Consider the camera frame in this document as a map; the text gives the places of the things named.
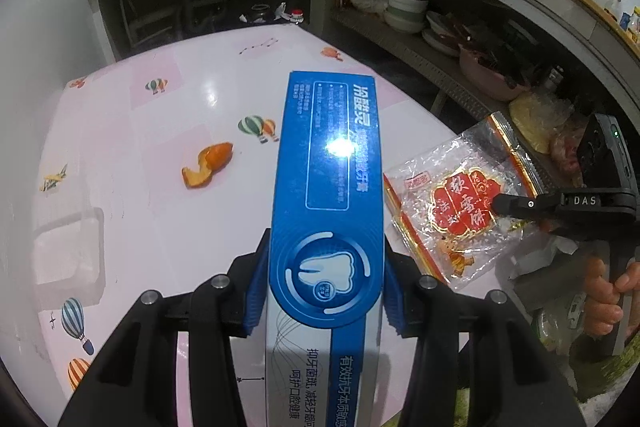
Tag white crumpled paper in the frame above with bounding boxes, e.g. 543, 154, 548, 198
510, 237, 577, 280

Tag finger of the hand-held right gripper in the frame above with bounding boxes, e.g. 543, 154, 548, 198
492, 193, 563, 220
517, 217, 557, 234

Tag orange peel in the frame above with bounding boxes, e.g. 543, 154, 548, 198
181, 142, 235, 190

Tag stack of plates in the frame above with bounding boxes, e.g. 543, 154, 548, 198
422, 12, 462, 56

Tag pink plastic basin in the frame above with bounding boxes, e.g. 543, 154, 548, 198
459, 44, 533, 102

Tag yellow plate in plastic bag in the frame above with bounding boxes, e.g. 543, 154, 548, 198
509, 92, 571, 152

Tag clear wrapper with red label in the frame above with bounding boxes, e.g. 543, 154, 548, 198
384, 112, 543, 292

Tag stack of white green bowls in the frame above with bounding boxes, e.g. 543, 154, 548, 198
384, 0, 430, 32

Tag person's right hand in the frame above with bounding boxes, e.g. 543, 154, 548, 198
586, 256, 640, 349

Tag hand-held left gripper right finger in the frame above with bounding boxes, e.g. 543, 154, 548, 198
382, 239, 586, 427

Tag dark clay pot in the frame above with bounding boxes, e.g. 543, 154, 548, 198
240, 4, 273, 24

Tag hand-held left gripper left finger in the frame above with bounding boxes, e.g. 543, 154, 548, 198
59, 229, 273, 427

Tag blue white toothpaste box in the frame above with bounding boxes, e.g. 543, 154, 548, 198
265, 69, 386, 427

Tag red filled plastic bag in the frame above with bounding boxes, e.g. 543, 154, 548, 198
550, 117, 591, 188

